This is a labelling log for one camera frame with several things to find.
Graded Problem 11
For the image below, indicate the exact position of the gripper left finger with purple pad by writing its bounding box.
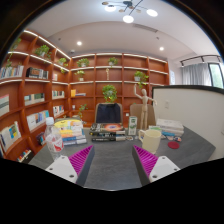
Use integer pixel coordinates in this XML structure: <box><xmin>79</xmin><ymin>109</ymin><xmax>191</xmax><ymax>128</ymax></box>
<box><xmin>46</xmin><ymin>145</ymin><xmax>95</xmax><ymax>186</ymax></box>

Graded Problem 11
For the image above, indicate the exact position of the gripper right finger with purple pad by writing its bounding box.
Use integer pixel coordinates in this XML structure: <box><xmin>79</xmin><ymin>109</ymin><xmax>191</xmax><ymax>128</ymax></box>
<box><xmin>132</xmin><ymin>145</ymin><xmax>180</xmax><ymax>186</ymax></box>

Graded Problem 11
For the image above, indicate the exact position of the clear plastic water bottle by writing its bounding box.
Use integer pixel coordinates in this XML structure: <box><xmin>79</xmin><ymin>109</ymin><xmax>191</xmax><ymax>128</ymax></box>
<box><xmin>44</xmin><ymin>117</ymin><xmax>64</xmax><ymax>160</ymax></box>

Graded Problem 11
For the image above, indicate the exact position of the cream ceramic mug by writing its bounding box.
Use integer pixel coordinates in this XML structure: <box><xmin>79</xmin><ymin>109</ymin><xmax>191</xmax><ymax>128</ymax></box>
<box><xmin>138</xmin><ymin>129</ymin><xmax>161</xmax><ymax>154</ymax></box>

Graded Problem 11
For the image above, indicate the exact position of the red round coaster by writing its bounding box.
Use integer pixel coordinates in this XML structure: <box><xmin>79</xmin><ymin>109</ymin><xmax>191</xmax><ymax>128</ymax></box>
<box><xmin>168</xmin><ymin>141</ymin><xmax>180</xmax><ymax>149</ymax></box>

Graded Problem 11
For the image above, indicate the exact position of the colourful book stack left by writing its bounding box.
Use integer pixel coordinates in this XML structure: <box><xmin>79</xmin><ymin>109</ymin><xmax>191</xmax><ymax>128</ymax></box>
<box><xmin>55</xmin><ymin>118</ymin><xmax>87</xmax><ymax>145</ymax></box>

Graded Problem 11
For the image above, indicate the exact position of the green white small box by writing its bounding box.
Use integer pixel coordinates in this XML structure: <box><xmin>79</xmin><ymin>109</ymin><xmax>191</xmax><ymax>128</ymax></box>
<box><xmin>149</xmin><ymin>125</ymin><xmax>162</xmax><ymax>131</ymax></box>

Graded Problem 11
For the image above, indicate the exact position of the dark book stack centre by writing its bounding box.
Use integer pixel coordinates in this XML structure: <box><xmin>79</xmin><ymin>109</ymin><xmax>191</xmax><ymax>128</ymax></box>
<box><xmin>89</xmin><ymin>123</ymin><xmax>126</xmax><ymax>142</ymax></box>

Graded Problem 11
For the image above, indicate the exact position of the white book stack right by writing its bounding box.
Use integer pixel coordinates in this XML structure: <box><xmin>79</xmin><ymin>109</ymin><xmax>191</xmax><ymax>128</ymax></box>
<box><xmin>156</xmin><ymin>119</ymin><xmax>184</xmax><ymax>136</ymax></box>

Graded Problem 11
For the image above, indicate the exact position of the green white milk carton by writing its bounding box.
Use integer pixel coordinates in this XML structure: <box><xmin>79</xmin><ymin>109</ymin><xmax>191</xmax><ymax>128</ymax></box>
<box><xmin>128</xmin><ymin>116</ymin><xmax>137</xmax><ymax>135</ymax></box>

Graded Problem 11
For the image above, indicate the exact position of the brown chair back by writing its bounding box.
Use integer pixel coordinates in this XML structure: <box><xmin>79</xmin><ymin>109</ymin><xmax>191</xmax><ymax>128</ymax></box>
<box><xmin>130</xmin><ymin>104</ymin><xmax>156</xmax><ymax>128</ymax></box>

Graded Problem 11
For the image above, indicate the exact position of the dark blue office chair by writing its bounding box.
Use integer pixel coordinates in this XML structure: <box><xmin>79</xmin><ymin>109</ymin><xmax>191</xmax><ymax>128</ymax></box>
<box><xmin>95</xmin><ymin>103</ymin><xmax>123</xmax><ymax>123</ymax></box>

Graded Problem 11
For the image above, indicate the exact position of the wooden artist mannequin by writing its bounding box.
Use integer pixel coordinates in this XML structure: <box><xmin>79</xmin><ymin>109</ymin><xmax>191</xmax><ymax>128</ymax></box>
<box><xmin>134</xmin><ymin>84</ymin><xmax>157</xmax><ymax>130</ymax></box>

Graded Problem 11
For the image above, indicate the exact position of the potted trailing plant centre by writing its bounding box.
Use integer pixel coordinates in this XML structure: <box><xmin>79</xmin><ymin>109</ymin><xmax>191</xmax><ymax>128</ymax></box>
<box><xmin>102</xmin><ymin>85</ymin><xmax>117</xmax><ymax>103</ymax></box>

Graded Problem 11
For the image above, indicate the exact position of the grey window curtain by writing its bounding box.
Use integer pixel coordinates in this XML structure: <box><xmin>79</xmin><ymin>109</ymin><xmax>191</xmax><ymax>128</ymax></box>
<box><xmin>181</xmin><ymin>63</ymin><xmax>211</xmax><ymax>86</ymax></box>

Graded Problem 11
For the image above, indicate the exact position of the ceiling chandelier lamp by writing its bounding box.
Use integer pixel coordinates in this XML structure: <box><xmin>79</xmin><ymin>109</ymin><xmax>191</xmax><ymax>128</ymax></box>
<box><xmin>102</xmin><ymin>0</ymin><xmax>158</xmax><ymax>24</ymax></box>

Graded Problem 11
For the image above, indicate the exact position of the wooden wall bookshelf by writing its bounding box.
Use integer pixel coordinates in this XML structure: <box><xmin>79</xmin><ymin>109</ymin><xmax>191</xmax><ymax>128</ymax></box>
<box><xmin>0</xmin><ymin>30</ymin><xmax>169</xmax><ymax>161</ymax></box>

